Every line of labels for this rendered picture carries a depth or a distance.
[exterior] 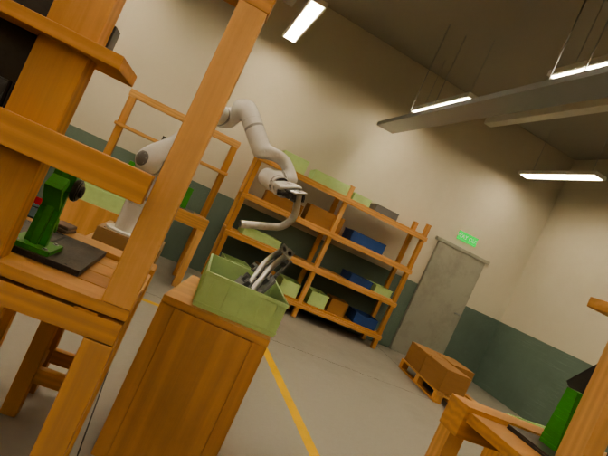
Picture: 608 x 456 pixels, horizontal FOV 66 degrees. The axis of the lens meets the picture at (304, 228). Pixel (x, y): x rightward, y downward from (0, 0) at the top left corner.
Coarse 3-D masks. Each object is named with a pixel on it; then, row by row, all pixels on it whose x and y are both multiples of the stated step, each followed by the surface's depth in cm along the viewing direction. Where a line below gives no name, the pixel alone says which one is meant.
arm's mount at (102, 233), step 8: (104, 224) 224; (96, 232) 215; (104, 232) 216; (112, 232) 217; (96, 240) 215; (104, 240) 216; (112, 240) 217; (120, 240) 218; (120, 248) 218; (160, 248) 227
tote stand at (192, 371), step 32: (192, 288) 244; (160, 320) 210; (192, 320) 211; (224, 320) 212; (160, 352) 210; (192, 352) 211; (224, 352) 212; (256, 352) 212; (128, 384) 210; (160, 384) 211; (192, 384) 212; (224, 384) 212; (128, 416) 211; (160, 416) 211; (192, 416) 212; (224, 416) 212; (96, 448) 210; (128, 448) 211; (160, 448) 212; (192, 448) 212
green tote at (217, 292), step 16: (208, 272) 213; (224, 272) 274; (240, 272) 276; (208, 288) 214; (224, 288) 215; (240, 288) 216; (272, 288) 275; (208, 304) 214; (224, 304) 216; (240, 304) 217; (256, 304) 218; (272, 304) 219; (288, 304) 221; (240, 320) 217; (256, 320) 219; (272, 320) 220; (272, 336) 220
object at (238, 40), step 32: (64, 0) 128; (96, 0) 129; (96, 32) 130; (224, 32) 137; (256, 32) 139; (32, 64) 128; (64, 64) 129; (224, 64) 138; (32, 96) 129; (64, 96) 130; (224, 96) 139; (64, 128) 137; (192, 128) 138; (0, 160) 128; (32, 160) 130; (192, 160) 139; (0, 192) 129; (32, 192) 134; (160, 192) 138; (0, 224) 130; (160, 224) 139; (0, 256) 132; (128, 256) 138; (128, 288) 139
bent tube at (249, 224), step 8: (296, 192) 183; (304, 192) 186; (296, 200) 184; (296, 208) 185; (296, 216) 186; (240, 224) 179; (248, 224) 177; (256, 224) 179; (264, 224) 181; (272, 224) 183; (280, 224) 185; (288, 224) 186
